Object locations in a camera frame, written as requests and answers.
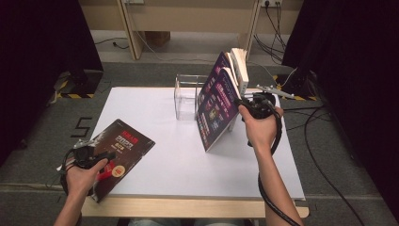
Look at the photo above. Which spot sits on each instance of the clear acrylic book rack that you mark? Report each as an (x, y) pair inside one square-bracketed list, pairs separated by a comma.
[(185, 106)]

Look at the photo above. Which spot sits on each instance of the black stand base striped tape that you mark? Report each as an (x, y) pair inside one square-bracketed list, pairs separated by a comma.
[(298, 86), (84, 84)]

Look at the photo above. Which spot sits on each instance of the person's right hand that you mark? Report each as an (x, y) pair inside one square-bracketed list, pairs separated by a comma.
[(263, 132)]

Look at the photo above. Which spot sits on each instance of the grey tape patch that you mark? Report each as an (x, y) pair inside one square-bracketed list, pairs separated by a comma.
[(309, 207)]

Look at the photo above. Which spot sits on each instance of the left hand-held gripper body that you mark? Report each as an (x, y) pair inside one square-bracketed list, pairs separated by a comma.
[(87, 158)]

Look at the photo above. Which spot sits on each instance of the white wall outlet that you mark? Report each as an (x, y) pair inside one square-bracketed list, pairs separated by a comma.
[(273, 2)]

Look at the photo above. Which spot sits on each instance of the white book with colourful pictures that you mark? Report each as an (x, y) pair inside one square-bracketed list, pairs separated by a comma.
[(241, 66)]

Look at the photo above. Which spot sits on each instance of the white table mat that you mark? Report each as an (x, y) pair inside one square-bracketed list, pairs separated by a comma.
[(175, 163)]

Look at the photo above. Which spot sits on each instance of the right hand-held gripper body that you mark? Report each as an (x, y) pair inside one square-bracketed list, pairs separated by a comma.
[(262, 108)]

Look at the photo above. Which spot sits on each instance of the black curtain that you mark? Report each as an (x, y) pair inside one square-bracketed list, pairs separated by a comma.
[(360, 78), (37, 62)]

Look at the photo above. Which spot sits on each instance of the purple book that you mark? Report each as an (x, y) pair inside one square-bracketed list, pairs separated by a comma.
[(216, 67), (216, 113)]

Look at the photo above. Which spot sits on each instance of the wooden table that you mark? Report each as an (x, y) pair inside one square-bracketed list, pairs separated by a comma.
[(188, 208)]

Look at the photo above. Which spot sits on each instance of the beige wooden desk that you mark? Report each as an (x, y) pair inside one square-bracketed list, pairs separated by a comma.
[(188, 19)]

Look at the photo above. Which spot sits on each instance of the person's left hand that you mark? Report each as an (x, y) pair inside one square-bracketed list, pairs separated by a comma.
[(82, 182)]

